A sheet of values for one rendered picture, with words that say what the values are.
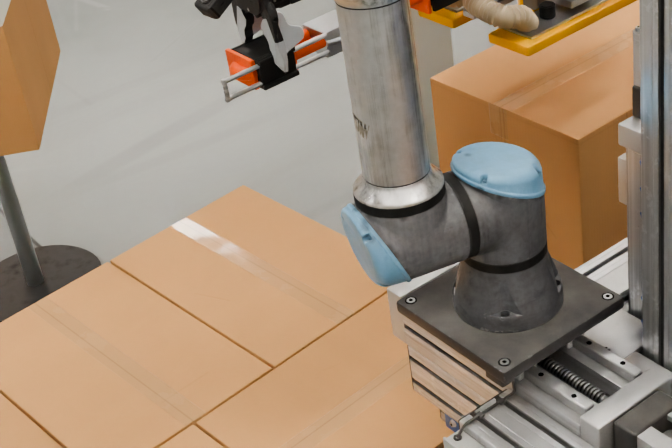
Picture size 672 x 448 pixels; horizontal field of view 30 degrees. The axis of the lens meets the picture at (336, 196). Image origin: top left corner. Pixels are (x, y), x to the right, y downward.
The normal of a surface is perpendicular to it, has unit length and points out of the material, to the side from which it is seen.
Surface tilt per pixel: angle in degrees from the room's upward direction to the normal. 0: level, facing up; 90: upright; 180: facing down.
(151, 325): 0
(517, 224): 90
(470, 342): 0
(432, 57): 90
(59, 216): 0
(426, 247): 89
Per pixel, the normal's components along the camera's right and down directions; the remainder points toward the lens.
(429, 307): -0.14, -0.84
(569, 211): -0.78, 0.42
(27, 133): 0.10, 0.51
